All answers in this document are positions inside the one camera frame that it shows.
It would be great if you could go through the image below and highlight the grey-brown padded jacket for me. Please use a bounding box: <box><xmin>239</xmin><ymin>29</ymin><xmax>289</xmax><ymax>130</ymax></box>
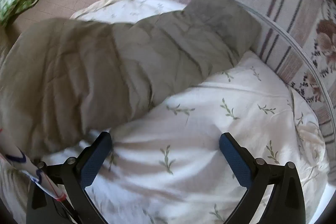
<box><xmin>0</xmin><ymin>0</ymin><xmax>262</xmax><ymax>161</ymax></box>

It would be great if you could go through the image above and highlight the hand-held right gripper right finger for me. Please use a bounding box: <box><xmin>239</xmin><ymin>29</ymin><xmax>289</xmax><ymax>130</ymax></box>
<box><xmin>219</xmin><ymin>132</ymin><xmax>306</xmax><ymax>224</ymax></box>

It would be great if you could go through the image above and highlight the clear plastic tube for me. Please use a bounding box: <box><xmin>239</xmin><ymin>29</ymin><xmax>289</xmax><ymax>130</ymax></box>
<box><xmin>156</xmin><ymin>0</ymin><xmax>336</xmax><ymax>140</ymax></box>

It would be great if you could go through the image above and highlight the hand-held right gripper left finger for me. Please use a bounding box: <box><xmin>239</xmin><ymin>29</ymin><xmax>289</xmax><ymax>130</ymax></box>
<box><xmin>26</xmin><ymin>131</ymin><xmax>113</xmax><ymax>224</ymax></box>

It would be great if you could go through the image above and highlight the white leaf-print duvet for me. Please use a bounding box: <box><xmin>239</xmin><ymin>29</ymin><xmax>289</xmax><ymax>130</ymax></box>
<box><xmin>42</xmin><ymin>0</ymin><xmax>331</xmax><ymax>224</ymax></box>

